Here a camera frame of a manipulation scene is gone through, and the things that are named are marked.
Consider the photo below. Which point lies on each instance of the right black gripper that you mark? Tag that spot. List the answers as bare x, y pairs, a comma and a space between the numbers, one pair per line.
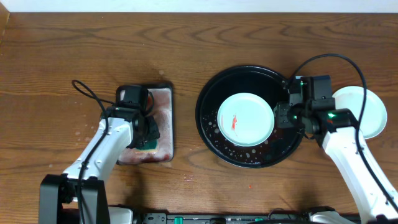
280, 116

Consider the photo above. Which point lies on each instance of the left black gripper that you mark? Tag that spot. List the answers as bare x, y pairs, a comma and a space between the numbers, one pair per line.
152, 134

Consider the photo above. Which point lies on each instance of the green scrubbing sponge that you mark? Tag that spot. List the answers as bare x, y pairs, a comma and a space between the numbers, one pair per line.
148, 147

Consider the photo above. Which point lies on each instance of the light blue plate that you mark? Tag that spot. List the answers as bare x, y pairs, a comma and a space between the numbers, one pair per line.
245, 119
375, 115

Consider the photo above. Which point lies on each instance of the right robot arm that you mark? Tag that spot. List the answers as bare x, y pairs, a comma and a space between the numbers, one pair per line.
312, 110

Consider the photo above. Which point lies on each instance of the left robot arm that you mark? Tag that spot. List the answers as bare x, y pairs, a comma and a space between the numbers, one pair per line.
78, 194

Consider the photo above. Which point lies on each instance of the black rectangular soapy tray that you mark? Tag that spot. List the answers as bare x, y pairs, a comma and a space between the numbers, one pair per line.
160, 106

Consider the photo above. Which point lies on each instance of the black round tray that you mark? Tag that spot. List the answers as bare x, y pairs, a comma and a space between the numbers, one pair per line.
262, 82

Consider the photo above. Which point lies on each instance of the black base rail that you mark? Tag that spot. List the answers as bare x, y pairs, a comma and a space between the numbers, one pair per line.
217, 218

